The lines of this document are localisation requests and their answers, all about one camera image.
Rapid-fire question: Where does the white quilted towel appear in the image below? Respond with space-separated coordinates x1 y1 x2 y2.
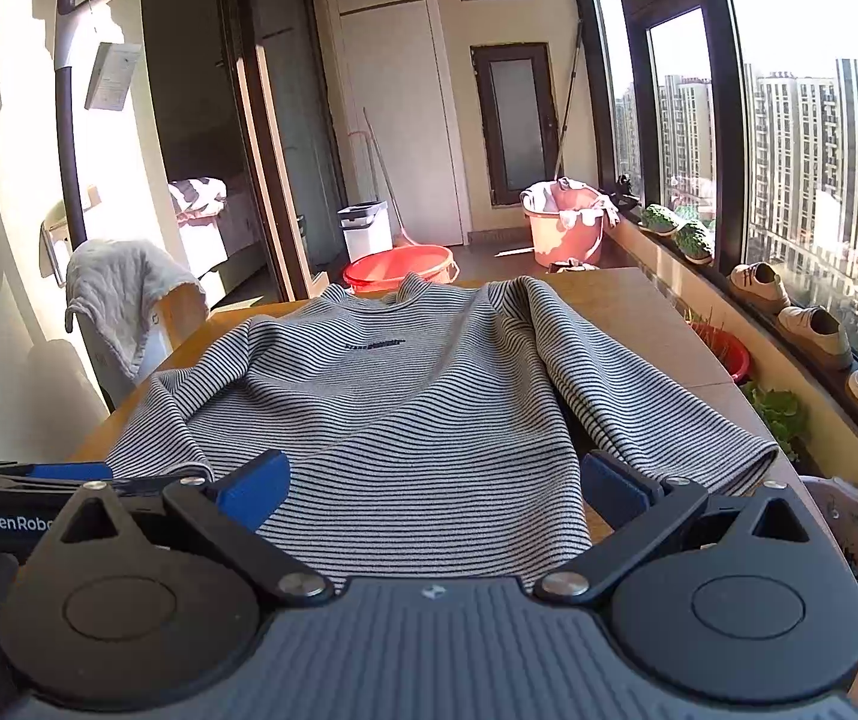
62 237 203 384

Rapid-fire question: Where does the green potted plant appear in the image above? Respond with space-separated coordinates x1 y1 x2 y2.
673 220 714 265
639 203 685 238

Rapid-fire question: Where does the green potted plant near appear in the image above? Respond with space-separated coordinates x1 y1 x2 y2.
673 220 714 265

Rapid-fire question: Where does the white trash bin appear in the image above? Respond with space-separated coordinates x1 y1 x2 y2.
338 202 393 262

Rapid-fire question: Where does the grey black striped sweater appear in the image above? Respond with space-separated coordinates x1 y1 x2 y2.
107 277 777 582

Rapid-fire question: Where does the red plastic bucket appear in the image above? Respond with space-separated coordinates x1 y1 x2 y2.
343 244 460 294

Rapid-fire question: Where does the leafy green plant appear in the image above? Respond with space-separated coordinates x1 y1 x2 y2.
740 380 810 463

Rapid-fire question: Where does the white vacuum cleaner handle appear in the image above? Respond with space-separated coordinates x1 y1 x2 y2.
51 0 141 251

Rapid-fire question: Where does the red pot with grass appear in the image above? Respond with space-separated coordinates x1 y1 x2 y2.
689 322 751 385

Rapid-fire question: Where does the mop pole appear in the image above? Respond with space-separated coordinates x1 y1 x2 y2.
553 20 584 179

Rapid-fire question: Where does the green potted plant far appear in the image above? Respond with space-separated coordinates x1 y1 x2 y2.
639 203 685 238

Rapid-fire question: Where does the beige shoe on sill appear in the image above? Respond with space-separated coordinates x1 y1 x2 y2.
728 262 790 316
776 305 852 371

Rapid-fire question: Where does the pink bucket with cloth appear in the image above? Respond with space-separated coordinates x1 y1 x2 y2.
520 177 619 266

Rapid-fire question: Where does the white chair under towel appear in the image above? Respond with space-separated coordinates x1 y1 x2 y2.
73 283 209 411

